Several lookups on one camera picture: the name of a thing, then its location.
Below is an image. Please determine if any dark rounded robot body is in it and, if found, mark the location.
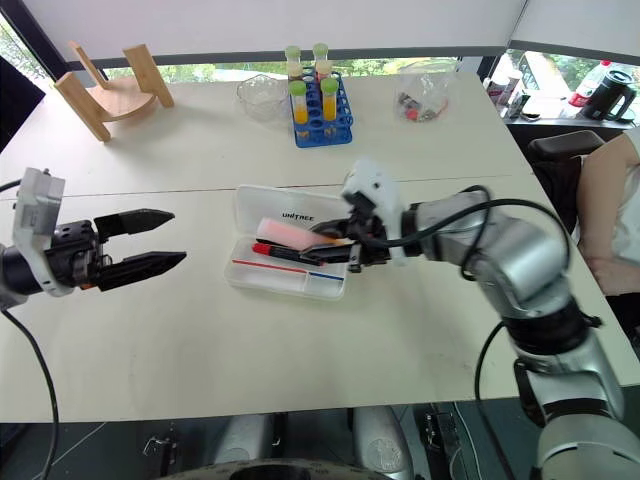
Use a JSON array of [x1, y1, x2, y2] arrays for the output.
[[163, 456, 402, 480]]

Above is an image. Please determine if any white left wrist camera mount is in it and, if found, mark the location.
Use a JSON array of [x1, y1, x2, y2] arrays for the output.
[[11, 167, 67, 298]]

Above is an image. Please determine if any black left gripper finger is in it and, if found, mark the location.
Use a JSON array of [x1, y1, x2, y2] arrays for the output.
[[94, 250, 188, 293], [93, 208, 176, 244]]

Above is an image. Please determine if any black monitor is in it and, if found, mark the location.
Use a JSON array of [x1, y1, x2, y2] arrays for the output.
[[0, 53, 47, 154]]

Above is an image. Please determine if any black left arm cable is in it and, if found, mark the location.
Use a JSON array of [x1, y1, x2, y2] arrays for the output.
[[0, 308, 60, 480]]

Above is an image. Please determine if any black kettle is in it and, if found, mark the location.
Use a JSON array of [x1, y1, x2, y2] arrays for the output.
[[581, 66, 637, 122]]

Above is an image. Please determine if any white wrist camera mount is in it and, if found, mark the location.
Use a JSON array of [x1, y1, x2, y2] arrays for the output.
[[340, 158, 419, 267], [11, 167, 67, 298]]

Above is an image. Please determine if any clear plastic pencil case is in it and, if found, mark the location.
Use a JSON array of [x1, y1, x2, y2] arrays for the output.
[[223, 184, 359, 302]]

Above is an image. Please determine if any clear glass bowl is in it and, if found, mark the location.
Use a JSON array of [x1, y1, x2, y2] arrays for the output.
[[235, 74, 292, 124]]

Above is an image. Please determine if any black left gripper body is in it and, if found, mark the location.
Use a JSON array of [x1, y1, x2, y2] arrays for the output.
[[44, 218, 113, 291]]

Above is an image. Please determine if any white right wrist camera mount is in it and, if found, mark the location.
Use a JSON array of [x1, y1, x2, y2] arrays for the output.
[[340, 158, 419, 267]]

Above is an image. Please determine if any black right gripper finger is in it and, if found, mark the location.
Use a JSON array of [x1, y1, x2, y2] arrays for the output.
[[309, 216, 355, 238], [297, 242, 362, 267]]

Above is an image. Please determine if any white container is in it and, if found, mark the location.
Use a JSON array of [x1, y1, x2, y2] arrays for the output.
[[485, 66, 525, 107]]

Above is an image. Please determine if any blue test tube rack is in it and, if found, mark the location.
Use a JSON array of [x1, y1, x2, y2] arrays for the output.
[[289, 73, 356, 149]]

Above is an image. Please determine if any wooden stand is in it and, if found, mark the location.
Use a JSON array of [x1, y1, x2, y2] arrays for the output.
[[53, 40, 176, 144]]

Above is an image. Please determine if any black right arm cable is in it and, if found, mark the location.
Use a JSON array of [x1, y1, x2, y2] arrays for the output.
[[368, 185, 574, 282]]

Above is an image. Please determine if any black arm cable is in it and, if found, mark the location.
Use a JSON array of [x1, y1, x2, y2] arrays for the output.
[[368, 185, 574, 282], [0, 308, 60, 480]]

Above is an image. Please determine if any clear plastic bag with parts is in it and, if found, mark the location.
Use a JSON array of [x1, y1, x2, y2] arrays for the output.
[[391, 71, 452, 124]]

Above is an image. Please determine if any red label plastic bottle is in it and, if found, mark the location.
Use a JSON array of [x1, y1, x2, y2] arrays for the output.
[[571, 59, 614, 107]]

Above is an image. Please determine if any red marker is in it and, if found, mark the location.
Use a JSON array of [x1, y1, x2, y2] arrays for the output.
[[251, 242, 302, 260]]

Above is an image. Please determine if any green capped test tube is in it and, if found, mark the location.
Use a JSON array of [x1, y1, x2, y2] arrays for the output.
[[289, 80, 309, 127], [284, 45, 305, 83], [312, 42, 332, 77], [319, 76, 341, 124]]

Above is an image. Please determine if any pink eraser block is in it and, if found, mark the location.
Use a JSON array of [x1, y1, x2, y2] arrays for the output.
[[255, 216, 327, 251]]

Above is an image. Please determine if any black chair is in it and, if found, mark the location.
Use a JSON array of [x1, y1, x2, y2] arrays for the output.
[[526, 129, 609, 237]]

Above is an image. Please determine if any silver robot leg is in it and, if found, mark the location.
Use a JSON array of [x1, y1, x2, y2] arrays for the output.
[[351, 404, 417, 474], [213, 413, 282, 467]]

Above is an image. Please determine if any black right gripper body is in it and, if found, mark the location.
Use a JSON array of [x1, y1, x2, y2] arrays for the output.
[[344, 211, 394, 274]]

